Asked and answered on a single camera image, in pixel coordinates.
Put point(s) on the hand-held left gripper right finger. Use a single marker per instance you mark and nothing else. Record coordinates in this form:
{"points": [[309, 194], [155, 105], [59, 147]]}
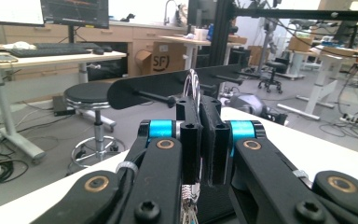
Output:
{"points": [[217, 149]]}

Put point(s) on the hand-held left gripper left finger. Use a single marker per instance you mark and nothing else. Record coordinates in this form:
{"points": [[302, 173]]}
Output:
{"points": [[190, 146]]}

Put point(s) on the black rack with pegs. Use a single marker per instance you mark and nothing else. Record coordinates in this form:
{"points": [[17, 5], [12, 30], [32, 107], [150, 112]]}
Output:
{"points": [[143, 87]]}

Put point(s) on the black flat rectangular pad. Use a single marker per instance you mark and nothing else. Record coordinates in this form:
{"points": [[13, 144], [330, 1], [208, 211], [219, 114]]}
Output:
{"points": [[214, 199]]}

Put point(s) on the grey machine on floor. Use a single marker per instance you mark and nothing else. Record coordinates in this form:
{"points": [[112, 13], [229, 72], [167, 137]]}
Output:
{"points": [[251, 104]]}

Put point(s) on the brown cardboard box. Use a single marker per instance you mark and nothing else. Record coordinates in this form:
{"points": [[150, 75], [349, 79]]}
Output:
{"points": [[164, 59]]}

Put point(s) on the black wheeled office stool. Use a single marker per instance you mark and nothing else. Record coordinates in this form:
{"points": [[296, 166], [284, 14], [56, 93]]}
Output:
{"points": [[273, 66]]}

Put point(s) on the small wooden-top table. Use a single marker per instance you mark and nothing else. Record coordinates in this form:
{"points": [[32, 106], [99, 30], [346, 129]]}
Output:
{"points": [[186, 41]]}

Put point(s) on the white-legged table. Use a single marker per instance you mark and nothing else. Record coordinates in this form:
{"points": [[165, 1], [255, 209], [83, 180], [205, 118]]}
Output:
{"points": [[321, 84]]}

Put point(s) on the black computer mouse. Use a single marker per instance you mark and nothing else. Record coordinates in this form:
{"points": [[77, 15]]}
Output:
{"points": [[98, 51], [107, 48]]}

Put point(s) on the wooden cabinet counter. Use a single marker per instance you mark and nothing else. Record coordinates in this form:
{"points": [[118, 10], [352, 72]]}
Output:
{"points": [[121, 32]]}

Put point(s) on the small cardboard box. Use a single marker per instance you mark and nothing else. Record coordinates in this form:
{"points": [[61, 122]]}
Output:
{"points": [[300, 44]]}

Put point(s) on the black monitor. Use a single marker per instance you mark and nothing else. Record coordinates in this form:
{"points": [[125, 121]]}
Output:
{"points": [[200, 12]]}

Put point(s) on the metal faucet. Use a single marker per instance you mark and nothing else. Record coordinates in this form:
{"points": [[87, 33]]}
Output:
{"points": [[166, 12]]}

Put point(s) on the white power strip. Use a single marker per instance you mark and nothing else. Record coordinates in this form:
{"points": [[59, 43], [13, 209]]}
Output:
{"points": [[351, 119]]}

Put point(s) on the white desk with wooden top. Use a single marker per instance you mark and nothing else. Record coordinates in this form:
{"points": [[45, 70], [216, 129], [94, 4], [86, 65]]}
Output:
{"points": [[59, 59]]}

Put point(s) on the black keyboard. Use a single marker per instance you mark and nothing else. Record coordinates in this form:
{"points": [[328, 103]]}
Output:
{"points": [[43, 51]]}

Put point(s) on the dark computer monitor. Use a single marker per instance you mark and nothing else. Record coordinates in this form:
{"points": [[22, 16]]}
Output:
{"points": [[74, 12]]}

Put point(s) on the white cloth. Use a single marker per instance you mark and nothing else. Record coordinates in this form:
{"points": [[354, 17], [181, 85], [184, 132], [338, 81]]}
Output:
{"points": [[20, 45]]}

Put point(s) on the smartphone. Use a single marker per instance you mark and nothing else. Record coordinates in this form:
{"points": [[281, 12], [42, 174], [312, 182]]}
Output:
{"points": [[3, 58]]}

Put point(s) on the bright computer monitor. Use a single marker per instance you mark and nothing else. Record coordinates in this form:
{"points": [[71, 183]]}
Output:
{"points": [[12, 11]]}

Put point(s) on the black metal frame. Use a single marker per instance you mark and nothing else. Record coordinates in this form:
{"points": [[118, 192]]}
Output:
{"points": [[292, 14]]}

